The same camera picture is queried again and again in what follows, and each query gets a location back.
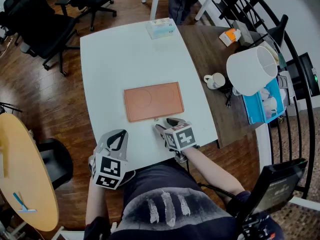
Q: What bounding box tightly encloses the pale blue tissue pack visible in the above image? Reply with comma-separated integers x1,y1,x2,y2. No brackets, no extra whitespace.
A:
146,18,177,40

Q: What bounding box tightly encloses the blue squeegee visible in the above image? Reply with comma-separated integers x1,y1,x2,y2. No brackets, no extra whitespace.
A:
12,192,38,214

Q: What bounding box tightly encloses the grey cardboard box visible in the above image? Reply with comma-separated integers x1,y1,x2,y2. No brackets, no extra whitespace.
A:
232,19,254,47

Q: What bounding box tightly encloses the white cup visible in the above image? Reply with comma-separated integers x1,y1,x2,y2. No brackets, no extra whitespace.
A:
262,96,279,115
259,88,271,101

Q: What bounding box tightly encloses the person's feather-print shirt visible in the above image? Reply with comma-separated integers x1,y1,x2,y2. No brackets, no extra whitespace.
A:
83,187,285,240

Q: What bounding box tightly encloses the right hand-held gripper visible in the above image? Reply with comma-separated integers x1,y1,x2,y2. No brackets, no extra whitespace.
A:
154,117,201,164

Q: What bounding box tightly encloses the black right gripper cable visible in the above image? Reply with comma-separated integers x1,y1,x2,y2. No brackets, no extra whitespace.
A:
184,158,237,200

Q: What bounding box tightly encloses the black tripod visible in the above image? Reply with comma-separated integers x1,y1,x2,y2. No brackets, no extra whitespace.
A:
0,101,24,115

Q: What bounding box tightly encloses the black power plug cable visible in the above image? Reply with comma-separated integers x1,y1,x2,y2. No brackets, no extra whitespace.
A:
219,83,235,109

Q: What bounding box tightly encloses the black monitor screen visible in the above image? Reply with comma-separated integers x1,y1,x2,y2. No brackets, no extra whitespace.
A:
235,157,309,226

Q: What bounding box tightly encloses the beige box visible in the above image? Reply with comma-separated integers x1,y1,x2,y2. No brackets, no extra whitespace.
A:
259,40,280,66

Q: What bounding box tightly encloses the black desk lamp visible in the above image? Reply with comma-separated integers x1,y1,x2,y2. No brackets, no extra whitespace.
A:
265,14,290,49

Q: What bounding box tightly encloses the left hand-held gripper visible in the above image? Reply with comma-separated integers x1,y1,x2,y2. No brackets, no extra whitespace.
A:
91,129,130,191

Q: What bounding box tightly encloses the teal translucent plastic piece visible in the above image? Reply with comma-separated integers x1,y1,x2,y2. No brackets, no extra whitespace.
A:
277,53,288,69

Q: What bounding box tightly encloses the round yellow table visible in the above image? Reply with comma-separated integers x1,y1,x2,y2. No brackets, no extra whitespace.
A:
0,112,60,233

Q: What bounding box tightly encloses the orange and white small box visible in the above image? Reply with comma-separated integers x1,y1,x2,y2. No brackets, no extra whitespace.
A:
218,28,242,48

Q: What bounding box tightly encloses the white mug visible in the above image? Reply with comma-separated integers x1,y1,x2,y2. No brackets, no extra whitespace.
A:
203,72,227,90

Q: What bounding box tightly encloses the person's left forearm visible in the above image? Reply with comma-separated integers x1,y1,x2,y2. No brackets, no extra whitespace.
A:
85,176,109,226

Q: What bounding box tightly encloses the white lampshade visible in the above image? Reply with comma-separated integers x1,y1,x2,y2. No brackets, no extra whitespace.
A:
226,45,279,97

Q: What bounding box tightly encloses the blue plastic basket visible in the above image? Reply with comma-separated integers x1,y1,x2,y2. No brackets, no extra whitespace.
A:
242,78,287,126

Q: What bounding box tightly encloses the person's right forearm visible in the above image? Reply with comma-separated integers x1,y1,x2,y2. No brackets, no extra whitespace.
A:
182,146,246,198

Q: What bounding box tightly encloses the black stool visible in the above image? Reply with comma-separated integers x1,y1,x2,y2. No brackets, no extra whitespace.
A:
37,137,74,191

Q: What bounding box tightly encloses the white table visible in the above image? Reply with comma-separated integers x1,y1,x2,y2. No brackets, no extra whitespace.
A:
194,0,220,22
141,0,164,21

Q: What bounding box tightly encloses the black curved metal railing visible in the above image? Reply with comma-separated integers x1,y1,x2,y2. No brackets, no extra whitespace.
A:
216,0,317,203

